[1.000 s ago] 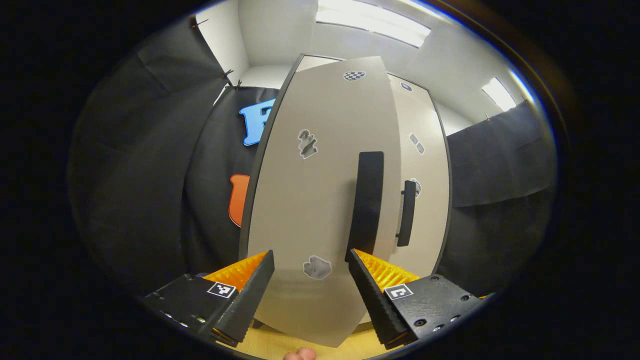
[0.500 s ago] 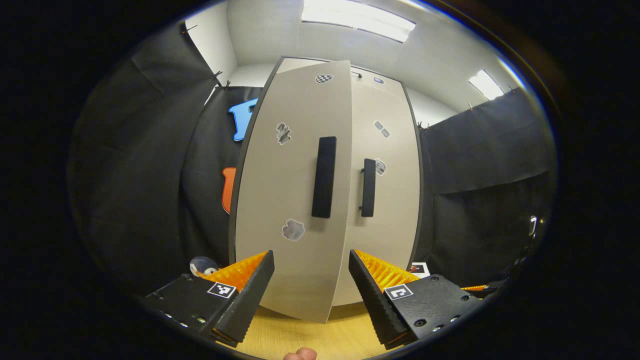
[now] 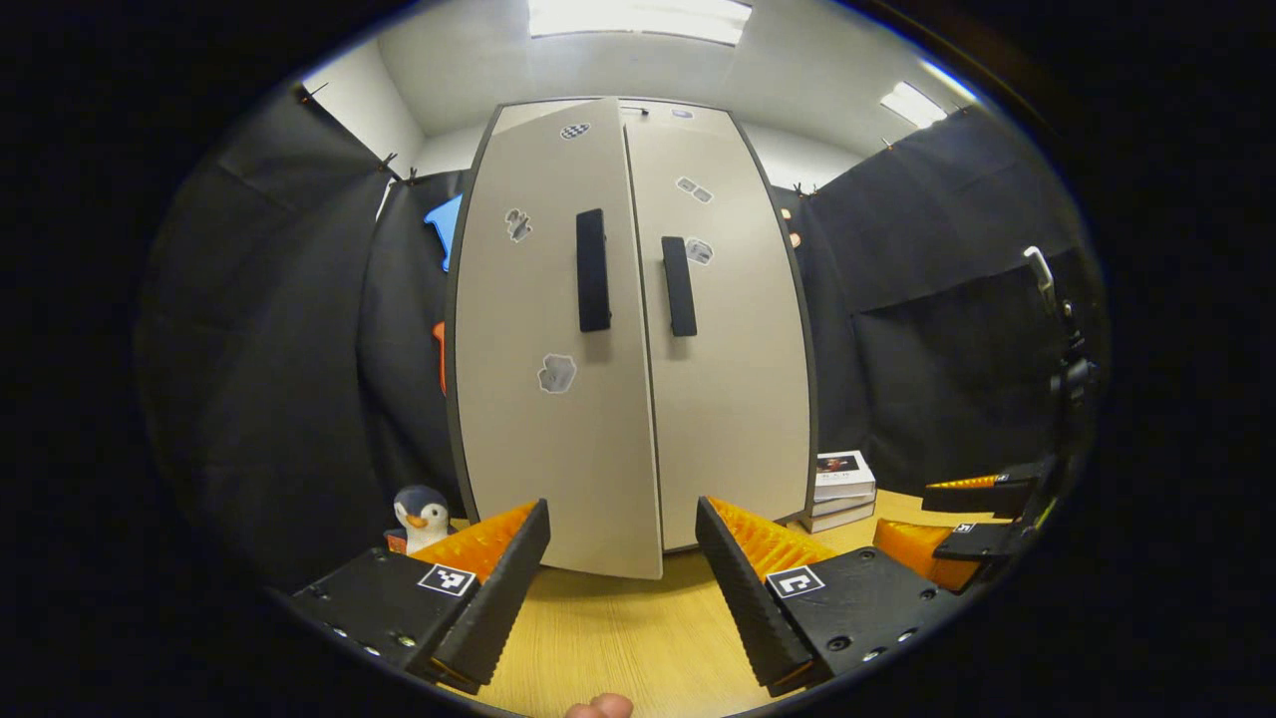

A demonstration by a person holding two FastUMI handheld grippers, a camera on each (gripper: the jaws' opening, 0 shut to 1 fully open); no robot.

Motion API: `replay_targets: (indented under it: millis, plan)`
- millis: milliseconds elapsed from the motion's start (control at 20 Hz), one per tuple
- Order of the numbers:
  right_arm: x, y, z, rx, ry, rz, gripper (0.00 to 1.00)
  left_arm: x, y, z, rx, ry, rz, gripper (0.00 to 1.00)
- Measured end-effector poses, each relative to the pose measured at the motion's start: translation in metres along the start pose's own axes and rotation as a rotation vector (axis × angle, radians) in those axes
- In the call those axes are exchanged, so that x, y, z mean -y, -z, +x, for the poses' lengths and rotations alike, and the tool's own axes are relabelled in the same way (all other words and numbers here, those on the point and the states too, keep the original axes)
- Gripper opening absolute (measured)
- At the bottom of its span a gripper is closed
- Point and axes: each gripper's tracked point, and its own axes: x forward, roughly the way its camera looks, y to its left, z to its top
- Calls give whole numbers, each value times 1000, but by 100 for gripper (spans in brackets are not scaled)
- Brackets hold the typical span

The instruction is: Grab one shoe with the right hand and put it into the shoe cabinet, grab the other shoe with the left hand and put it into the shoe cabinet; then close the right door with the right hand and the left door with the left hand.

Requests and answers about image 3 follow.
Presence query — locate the large ceiling light panel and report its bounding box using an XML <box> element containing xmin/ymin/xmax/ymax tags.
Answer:
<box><xmin>528</xmin><ymin>0</ymin><xmax>754</xmax><ymax>46</ymax></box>

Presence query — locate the white shoe cabinet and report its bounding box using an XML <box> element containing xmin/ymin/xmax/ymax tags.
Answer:
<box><xmin>488</xmin><ymin>96</ymin><xmax>739</xmax><ymax>136</ymax></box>

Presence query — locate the white shoe cabinet door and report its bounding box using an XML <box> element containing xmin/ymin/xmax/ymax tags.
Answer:
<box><xmin>620</xmin><ymin>118</ymin><xmax>818</xmax><ymax>552</ymax></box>
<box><xmin>444</xmin><ymin>97</ymin><xmax>666</xmax><ymax>581</ymax></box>

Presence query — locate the black door handle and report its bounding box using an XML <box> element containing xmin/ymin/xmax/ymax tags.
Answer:
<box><xmin>661</xmin><ymin>235</ymin><xmax>699</xmax><ymax>338</ymax></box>
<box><xmin>575</xmin><ymin>207</ymin><xmax>613</xmax><ymax>333</ymax></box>

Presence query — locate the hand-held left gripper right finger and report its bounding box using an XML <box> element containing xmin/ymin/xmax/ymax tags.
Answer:
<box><xmin>695</xmin><ymin>496</ymin><xmax>963</xmax><ymax>697</ymax></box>

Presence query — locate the white book with dark picture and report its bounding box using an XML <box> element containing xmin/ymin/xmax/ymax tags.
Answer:
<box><xmin>814</xmin><ymin>449</ymin><xmax>878</xmax><ymax>503</ymax></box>

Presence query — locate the small ceiling light panel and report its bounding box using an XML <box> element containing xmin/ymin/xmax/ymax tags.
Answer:
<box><xmin>880</xmin><ymin>82</ymin><xmax>948</xmax><ymax>129</ymax></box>

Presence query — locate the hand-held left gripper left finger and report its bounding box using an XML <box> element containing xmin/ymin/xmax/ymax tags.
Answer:
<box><xmin>291</xmin><ymin>499</ymin><xmax>551</xmax><ymax>694</ymax></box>

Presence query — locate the blue white penguin toy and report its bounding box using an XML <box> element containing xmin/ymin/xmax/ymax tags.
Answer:
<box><xmin>384</xmin><ymin>485</ymin><xmax>452</xmax><ymax>555</ymax></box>

